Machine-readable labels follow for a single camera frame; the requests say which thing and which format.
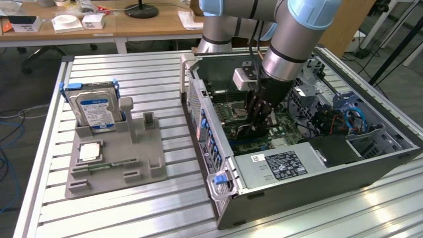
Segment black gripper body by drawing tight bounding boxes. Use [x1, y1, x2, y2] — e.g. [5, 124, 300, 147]
[258, 76, 294, 110]

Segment CPU socket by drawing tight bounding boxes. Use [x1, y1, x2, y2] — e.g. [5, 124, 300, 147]
[227, 101, 248, 122]

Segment green motherboard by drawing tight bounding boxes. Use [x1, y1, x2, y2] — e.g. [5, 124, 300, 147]
[210, 86, 308, 156]

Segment perforated metal disk bay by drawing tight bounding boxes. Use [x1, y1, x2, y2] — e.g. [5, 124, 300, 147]
[286, 76, 335, 119]

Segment RAM slot white clips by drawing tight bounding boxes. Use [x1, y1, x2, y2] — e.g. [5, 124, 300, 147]
[212, 92, 247, 98]

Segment grey power supply black label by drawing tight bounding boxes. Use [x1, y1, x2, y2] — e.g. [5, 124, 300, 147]
[227, 143, 328, 195]

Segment black power strip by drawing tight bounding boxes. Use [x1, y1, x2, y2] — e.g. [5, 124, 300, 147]
[354, 48, 372, 60]

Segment wooden cabinet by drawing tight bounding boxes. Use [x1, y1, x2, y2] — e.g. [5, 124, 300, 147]
[316, 0, 378, 59]

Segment open dark PC case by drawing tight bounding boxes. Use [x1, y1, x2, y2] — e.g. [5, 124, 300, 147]
[179, 44, 423, 230]

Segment white paper stack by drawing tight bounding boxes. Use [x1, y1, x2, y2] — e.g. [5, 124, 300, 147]
[177, 9, 206, 30]

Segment brown cardboard box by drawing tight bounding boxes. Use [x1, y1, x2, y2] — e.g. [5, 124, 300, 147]
[188, 0, 203, 18]

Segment black stand pole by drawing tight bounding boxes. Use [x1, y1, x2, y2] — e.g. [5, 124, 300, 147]
[368, 14, 423, 86]

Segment grey parts rack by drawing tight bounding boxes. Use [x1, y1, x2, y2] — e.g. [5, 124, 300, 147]
[65, 96, 168, 200]

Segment hard disk blue caddy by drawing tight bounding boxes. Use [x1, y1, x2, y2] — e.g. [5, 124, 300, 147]
[59, 79, 121, 132]

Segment black round lamp base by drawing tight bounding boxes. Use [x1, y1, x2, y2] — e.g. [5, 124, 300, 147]
[124, 0, 160, 19]

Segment green RAM stick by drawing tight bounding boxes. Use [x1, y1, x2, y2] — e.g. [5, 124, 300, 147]
[73, 161, 133, 172]

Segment silver CPU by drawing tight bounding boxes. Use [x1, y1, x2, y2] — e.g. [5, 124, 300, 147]
[77, 143, 101, 162]

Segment small white box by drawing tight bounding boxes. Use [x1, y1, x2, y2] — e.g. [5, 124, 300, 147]
[80, 13, 107, 30]

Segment white square holder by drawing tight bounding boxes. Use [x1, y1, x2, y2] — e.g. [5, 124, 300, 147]
[51, 13, 85, 34]

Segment silver packet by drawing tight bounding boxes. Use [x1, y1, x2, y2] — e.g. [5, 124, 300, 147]
[73, 0, 100, 13]

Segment black office chair base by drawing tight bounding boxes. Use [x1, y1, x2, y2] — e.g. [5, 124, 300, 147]
[16, 44, 100, 75]

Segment white box black top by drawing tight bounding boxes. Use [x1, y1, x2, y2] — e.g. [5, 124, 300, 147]
[7, 15, 43, 33]

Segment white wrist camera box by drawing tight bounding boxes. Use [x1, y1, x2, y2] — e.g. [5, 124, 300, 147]
[232, 60, 262, 91]

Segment black and red wire bundle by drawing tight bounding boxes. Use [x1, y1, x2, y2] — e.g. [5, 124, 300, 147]
[310, 104, 348, 136]

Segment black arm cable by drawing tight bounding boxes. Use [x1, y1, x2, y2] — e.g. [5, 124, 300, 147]
[247, 19, 266, 87]

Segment blue wire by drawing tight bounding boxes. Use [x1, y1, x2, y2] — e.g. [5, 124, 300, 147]
[343, 108, 370, 134]

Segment wooden desk white frame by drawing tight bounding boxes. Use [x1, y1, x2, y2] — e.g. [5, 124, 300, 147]
[0, 0, 206, 54]

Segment white floor cable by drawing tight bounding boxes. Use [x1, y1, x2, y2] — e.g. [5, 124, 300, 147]
[0, 104, 51, 119]

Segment blue floor cable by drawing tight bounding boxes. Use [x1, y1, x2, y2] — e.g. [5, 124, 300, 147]
[0, 121, 27, 214]

